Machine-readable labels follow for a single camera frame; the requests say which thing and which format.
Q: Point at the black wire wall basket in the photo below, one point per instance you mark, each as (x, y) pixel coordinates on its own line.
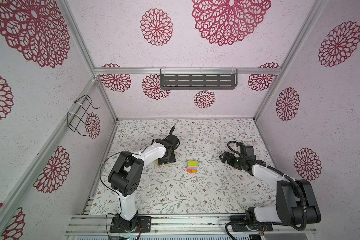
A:
(78, 117)

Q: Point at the lime green block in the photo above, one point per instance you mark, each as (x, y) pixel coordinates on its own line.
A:
(192, 164)

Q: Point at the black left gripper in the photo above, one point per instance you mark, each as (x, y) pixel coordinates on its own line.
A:
(173, 159)

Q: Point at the grey slotted wall shelf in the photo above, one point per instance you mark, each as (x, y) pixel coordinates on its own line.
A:
(186, 81)

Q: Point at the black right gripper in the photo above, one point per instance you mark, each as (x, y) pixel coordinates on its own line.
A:
(229, 161)

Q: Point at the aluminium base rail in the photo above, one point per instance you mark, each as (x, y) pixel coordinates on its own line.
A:
(179, 227)

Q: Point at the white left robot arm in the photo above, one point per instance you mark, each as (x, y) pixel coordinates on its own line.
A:
(127, 171)

